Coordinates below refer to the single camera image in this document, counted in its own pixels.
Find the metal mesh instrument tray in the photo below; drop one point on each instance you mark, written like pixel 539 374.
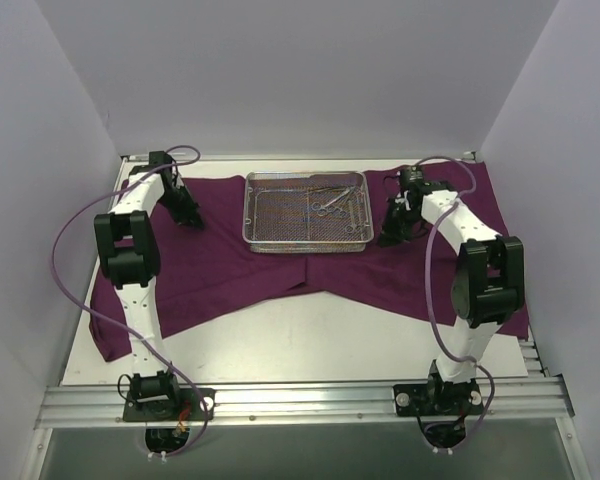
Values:
pixel 277 218

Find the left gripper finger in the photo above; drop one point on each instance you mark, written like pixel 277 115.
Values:
pixel 195 219
pixel 184 221

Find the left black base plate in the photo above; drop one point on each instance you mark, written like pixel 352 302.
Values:
pixel 189 407

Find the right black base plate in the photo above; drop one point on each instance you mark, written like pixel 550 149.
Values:
pixel 446 399

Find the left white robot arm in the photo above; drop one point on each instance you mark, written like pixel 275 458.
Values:
pixel 130 259

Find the front aluminium rail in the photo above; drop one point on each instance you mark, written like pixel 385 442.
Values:
pixel 100 406

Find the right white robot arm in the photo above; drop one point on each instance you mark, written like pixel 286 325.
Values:
pixel 488 284

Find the silver surgical forceps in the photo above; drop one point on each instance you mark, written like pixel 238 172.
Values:
pixel 341 208

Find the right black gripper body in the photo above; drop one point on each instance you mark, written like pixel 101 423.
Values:
pixel 400 215

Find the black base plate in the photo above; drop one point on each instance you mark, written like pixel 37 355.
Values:
pixel 446 399
pixel 189 407

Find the silver surgical scissors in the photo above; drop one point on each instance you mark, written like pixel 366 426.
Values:
pixel 330 206

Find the back aluminium rail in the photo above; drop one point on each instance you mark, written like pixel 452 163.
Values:
pixel 290 156

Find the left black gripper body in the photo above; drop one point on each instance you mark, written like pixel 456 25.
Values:
pixel 183 203

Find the purple cloth wrap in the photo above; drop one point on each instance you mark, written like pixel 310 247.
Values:
pixel 209 273

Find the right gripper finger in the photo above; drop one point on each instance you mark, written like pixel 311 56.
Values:
pixel 409 234
pixel 387 239

